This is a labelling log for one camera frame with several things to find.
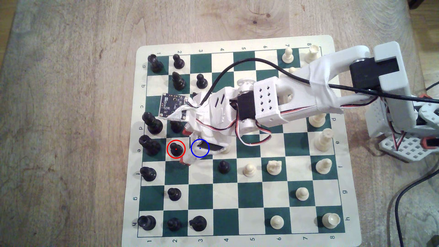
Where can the black rook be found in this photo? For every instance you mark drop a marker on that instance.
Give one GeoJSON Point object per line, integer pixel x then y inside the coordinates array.
{"type": "Point", "coordinates": [156, 65]}
{"type": "Point", "coordinates": [147, 223]}

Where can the camera circuit board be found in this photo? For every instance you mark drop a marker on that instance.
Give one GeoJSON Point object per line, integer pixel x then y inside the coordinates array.
{"type": "Point", "coordinates": [172, 105]}

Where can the black queen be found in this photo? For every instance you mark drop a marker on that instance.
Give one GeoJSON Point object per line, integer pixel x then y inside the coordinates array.
{"type": "Point", "coordinates": [153, 125]}

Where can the black pawn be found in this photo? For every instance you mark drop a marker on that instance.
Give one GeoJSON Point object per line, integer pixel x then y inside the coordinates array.
{"type": "Point", "coordinates": [174, 224]}
{"type": "Point", "coordinates": [202, 82]}
{"type": "Point", "coordinates": [178, 63]}
{"type": "Point", "coordinates": [176, 151]}
{"type": "Point", "coordinates": [224, 167]}
{"type": "Point", "coordinates": [176, 127]}
{"type": "Point", "coordinates": [174, 195]}

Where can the green and cream chess mat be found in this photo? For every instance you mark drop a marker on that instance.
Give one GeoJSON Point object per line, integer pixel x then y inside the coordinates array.
{"type": "Point", "coordinates": [247, 192]}

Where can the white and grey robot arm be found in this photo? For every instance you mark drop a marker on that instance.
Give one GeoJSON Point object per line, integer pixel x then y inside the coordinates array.
{"type": "Point", "coordinates": [298, 103]}

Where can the white taped gripper body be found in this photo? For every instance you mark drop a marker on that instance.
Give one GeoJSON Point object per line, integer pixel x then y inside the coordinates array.
{"type": "Point", "coordinates": [211, 148]}

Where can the white pawn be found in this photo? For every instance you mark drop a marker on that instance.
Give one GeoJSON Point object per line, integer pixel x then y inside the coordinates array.
{"type": "Point", "coordinates": [292, 70]}
{"type": "Point", "coordinates": [302, 194]}
{"type": "Point", "coordinates": [250, 171]}
{"type": "Point", "coordinates": [288, 57]}
{"type": "Point", "coordinates": [277, 223]}

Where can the white queen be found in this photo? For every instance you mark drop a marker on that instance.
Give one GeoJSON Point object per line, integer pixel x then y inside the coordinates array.
{"type": "Point", "coordinates": [317, 120]}

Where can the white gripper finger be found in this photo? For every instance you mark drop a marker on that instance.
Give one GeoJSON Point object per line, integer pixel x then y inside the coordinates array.
{"type": "Point", "coordinates": [190, 131]}
{"type": "Point", "coordinates": [191, 158]}

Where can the black knight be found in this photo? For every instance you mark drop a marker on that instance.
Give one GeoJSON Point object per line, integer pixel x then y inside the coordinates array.
{"type": "Point", "coordinates": [198, 224]}
{"type": "Point", "coordinates": [194, 94]}

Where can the white knight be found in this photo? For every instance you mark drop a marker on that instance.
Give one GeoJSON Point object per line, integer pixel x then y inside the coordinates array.
{"type": "Point", "coordinates": [274, 168]}

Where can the white king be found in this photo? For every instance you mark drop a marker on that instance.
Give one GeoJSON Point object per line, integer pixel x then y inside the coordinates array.
{"type": "Point", "coordinates": [322, 141]}

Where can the white rook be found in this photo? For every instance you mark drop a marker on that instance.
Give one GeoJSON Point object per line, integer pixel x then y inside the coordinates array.
{"type": "Point", "coordinates": [311, 55]}
{"type": "Point", "coordinates": [331, 221]}

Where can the white tape wrap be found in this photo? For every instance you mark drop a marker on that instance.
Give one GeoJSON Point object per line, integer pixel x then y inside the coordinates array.
{"type": "Point", "coordinates": [324, 85]}

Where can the orange clamp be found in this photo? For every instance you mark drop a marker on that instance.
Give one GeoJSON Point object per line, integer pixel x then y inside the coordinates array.
{"type": "Point", "coordinates": [430, 143]}

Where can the white bishop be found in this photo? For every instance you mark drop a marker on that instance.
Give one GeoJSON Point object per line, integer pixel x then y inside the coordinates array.
{"type": "Point", "coordinates": [323, 166]}

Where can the black king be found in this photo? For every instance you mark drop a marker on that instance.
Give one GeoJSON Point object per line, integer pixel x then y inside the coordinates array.
{"type": "Point", "coordinates": [150, 146]}

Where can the black bishop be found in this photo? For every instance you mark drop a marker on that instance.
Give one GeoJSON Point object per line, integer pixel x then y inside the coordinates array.
{"type": "Point", "coordinates": [179, 82]}
{"type": "Point", "coordinates": [149, 175]}

